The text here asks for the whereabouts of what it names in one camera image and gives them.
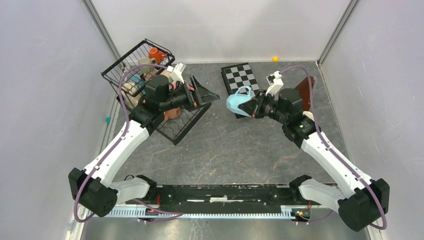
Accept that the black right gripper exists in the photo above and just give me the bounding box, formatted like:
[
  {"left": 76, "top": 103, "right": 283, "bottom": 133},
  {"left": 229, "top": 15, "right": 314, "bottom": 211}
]
[{"left": 239, "top": 88, "right": 289, "bottom": 125}]

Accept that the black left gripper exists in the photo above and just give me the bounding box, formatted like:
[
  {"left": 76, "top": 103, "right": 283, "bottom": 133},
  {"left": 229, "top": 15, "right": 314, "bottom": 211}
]
[{"left": 159, "top": 75, "right": 220, "bottom": 112}]

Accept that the light blue mug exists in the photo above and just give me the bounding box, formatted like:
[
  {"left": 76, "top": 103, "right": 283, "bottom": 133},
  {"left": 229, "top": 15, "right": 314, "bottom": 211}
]
[{"left": 226, "top": 86, "right": 255, "bottom": 117}]

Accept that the salmon pink mug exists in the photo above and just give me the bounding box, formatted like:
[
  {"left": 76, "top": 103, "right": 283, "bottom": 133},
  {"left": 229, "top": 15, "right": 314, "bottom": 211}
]
[{"left": 164, "top": 107, "right": 181, "bottom": 121}]

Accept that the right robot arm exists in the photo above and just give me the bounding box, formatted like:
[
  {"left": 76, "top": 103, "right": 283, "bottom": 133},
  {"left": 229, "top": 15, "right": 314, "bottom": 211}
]
[{"left": 226, "top": 87, "right": 390, "bottom": 232}]

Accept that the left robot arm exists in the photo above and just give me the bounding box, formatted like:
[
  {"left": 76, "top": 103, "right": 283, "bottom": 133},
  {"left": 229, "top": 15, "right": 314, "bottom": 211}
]
[{"left": 68, "top": 75, "right": 220, "bottom": 223}]

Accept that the black dish rack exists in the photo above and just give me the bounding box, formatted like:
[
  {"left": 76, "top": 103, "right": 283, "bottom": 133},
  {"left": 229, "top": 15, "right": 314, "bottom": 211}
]
[{"left": 116, "top": 73, "right": 213, "bottom": 146}]

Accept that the cream mug in rack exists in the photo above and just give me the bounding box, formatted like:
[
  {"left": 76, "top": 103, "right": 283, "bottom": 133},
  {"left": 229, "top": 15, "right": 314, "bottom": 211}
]
[{"left": 121, "top": 82, "right": 141, "bottom": 109}]

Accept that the black white chessboard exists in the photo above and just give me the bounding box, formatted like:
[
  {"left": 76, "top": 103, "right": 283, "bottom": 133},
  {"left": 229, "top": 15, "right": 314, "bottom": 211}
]
[{"left": 221, "top": 62, "right": 265, "bottom": 119}]

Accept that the brown wedge object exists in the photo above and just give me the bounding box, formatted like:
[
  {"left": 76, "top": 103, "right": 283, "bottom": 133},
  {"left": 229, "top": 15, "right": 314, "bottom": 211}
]
[{"left": 295, "top": 77, "right": 311, "bottom": 111}]

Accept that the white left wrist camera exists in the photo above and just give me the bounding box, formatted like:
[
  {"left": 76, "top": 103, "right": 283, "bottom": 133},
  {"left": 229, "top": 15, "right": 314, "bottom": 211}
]
[{"left": 166, "top": 62, "right": 186, "bottom": 84}]

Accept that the black wire basket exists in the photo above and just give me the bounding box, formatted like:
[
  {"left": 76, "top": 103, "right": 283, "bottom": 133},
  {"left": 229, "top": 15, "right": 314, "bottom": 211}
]
[{"left": 101, "top": 38, "right": 175, "bottom": 92}]

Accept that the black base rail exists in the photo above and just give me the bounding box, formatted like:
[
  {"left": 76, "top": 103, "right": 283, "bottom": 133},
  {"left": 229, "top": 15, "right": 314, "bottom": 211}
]
[{"left": 125, "top": 183, "right": 323, "bottom": 215}]

